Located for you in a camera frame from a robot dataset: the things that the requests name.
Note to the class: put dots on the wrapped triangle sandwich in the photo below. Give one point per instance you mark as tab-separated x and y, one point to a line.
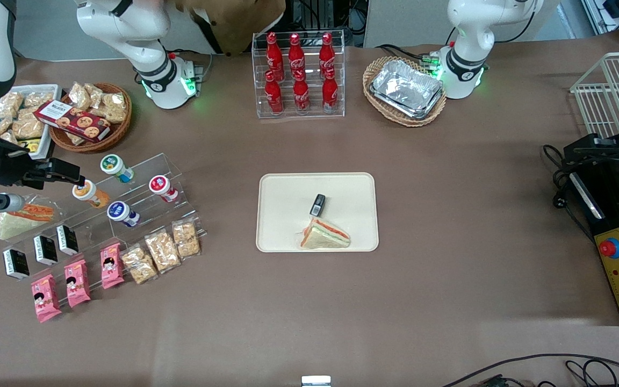
19	224
324	236

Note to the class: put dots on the pink snack pack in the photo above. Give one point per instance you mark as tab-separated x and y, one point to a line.
77	283
112	266
45	298

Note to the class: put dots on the red cola bottle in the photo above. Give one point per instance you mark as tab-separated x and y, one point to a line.
273	54
273	97
330	94
326	52
301	95
295	54

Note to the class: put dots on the clear bag of crackers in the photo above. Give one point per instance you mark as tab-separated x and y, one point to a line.
79	97
28	128
8	105
116	108
2	126
38	99
94	94

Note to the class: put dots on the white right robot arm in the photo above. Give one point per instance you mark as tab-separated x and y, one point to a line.
160	80

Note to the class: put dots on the red cookie box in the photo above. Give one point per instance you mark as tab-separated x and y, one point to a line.
73	121

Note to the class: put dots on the green gum bottle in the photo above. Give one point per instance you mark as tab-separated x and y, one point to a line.
114	164

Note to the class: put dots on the small white box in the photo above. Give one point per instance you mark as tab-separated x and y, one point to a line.
316	381

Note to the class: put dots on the clear acrylic stepped display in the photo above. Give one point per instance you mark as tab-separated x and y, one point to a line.
153	161

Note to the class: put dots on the clear pack of rice crackers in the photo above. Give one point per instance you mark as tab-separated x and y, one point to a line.
186	239
139	264
163	251

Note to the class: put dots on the stack of foil trays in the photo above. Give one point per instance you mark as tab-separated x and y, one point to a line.
407	88

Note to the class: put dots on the light wicker basket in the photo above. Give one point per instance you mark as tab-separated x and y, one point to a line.
369	86

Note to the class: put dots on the aluminium frame shelf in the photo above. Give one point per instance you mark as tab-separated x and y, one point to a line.
618	13

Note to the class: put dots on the black equipment case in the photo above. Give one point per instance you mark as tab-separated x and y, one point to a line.
610	215

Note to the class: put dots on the orange gum bottle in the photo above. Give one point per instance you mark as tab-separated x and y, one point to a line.
89	192

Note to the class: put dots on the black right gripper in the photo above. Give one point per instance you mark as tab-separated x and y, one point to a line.
9	163

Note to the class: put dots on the small black gum box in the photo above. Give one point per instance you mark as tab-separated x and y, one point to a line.
317	205

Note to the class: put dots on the white rectangular snack tray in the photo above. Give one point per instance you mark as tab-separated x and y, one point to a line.
51	94

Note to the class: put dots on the red emergency stop button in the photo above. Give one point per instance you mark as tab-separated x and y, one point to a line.
610	248

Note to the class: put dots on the blue gum bottle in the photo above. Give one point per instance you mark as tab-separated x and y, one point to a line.
121	213

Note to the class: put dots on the black white gum box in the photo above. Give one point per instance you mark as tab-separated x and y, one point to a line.
67	239
45	250
16	264

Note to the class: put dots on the red gum bottle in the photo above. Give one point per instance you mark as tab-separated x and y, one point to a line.
162	186

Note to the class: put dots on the brown wicker basket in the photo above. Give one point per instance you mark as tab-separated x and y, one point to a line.
113	138

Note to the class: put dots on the green lit connector block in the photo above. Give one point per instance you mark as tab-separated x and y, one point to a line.
430	62

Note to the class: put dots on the cream plastic tray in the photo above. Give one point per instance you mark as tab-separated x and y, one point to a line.
288	215

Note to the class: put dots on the yellow snack pack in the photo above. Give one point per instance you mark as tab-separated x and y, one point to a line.
31	145

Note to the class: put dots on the clear acrylic bottle rack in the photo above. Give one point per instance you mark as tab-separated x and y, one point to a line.
258	75

